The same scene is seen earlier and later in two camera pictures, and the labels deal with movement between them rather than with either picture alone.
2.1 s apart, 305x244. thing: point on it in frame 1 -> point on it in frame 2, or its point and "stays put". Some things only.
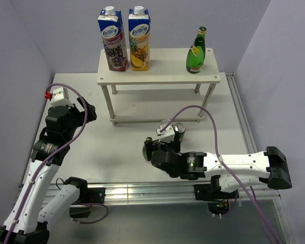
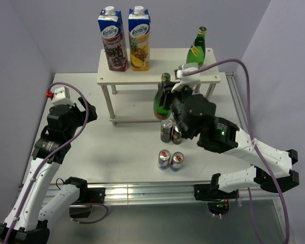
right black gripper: x=176 y=144 -> x=165 y=95
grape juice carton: x=111 y=25 stays put
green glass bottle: x=196 y=54 stays put
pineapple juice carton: x=139 y=21 stays put
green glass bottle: x=147 y=148 -> x=159 y=112
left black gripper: x=91 y=115 stays put
